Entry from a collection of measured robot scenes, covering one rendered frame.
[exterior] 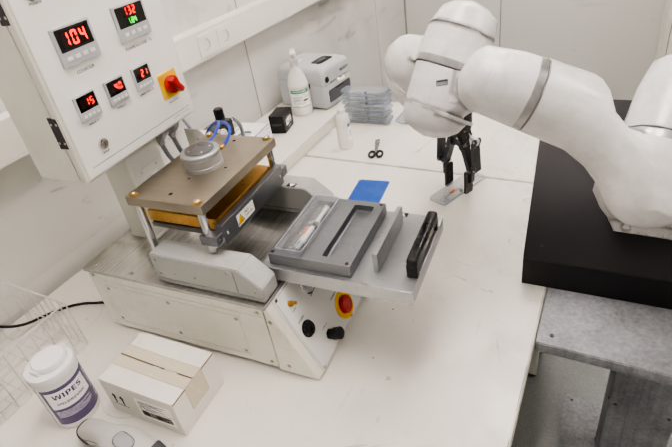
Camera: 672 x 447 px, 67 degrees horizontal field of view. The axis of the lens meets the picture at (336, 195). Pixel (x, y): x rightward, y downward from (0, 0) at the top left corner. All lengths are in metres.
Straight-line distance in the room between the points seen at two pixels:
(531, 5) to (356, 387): 2.65
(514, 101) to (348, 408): 0.60
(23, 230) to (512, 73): 1.20
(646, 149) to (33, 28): 0.92
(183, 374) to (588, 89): 0.81
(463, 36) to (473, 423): 0.64
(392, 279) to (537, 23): 2.59
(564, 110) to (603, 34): 2.55
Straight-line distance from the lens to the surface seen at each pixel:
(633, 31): 3.29
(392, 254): 0.93
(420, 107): 0.82
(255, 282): 0.93
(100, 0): 1.06
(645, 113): 0.82
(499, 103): 0.75
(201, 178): 1.01
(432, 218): 0.95
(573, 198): 1.17
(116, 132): 1.06
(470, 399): 1.00
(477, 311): 1.13
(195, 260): 0.98
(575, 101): 0.76
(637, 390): 1.47
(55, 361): 1.08
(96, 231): 1.61
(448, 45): 0.82
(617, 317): 1.17
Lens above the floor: 1.56
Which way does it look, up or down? 32 degrees down
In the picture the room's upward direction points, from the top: 10 degrees counter-clockwise
